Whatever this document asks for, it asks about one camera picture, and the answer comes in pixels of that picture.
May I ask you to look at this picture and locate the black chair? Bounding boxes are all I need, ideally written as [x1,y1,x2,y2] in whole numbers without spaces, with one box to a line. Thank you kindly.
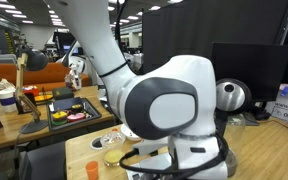
[18,141,68,180]

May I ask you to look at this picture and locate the glass jar with yellow contents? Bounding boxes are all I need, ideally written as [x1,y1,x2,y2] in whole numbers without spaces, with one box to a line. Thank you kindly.
[100,130,128,168]

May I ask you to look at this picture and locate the yellow green toy food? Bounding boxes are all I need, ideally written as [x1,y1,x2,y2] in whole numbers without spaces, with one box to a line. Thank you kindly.
[51,110,69,126]

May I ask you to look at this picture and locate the dark green box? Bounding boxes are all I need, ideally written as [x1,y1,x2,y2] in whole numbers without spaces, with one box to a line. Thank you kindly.
[52,87,75,100]

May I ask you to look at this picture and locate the orange sofa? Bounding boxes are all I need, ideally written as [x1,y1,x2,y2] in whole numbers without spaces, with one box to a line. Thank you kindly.
[0,62,92,88]

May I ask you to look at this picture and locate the black curtain backdrop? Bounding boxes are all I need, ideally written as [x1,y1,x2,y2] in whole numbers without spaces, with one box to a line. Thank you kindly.
[141,0,288,84]

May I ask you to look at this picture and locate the wooden desk lamp black shade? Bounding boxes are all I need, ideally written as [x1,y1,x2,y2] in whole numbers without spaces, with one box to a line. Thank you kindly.
[14,46,50,135]

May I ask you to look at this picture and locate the orange yellow bowl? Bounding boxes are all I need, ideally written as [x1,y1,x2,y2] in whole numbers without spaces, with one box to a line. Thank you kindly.
[33,93,54,103]

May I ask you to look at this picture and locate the small orange cup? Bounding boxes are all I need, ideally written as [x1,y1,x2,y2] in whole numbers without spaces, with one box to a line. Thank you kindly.
[85,160,100,180]

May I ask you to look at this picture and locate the black serving tray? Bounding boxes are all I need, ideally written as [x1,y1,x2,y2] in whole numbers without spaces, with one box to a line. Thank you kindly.
[46,97,102,131]

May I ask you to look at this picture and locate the pink toy food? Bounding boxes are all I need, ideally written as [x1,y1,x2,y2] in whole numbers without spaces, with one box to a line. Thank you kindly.
[67,112,87,123]

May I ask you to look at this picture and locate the dark toy food yellow top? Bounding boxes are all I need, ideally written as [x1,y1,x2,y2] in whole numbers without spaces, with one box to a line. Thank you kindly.
[69,103,84,113]

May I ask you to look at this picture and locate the black computer mouse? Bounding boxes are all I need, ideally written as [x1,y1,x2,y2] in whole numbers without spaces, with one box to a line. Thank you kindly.
[253,109,272,121]

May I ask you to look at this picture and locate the white toy robot figure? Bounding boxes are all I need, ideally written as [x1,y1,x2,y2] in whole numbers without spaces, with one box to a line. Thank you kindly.
[64,64,83,91]

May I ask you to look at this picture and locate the white cup blue band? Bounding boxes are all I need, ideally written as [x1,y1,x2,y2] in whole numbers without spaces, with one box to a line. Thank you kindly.
[0,88,17,114]

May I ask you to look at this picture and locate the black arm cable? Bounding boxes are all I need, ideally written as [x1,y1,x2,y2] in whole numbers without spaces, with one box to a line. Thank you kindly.
[118,132,230,180]

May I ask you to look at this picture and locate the round silver lamp head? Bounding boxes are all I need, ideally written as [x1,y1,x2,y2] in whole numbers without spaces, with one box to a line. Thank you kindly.
[216,78,253,113]

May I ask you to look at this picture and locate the black computer monitor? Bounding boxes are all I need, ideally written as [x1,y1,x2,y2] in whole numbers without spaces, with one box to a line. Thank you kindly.
[211,42,288,127]

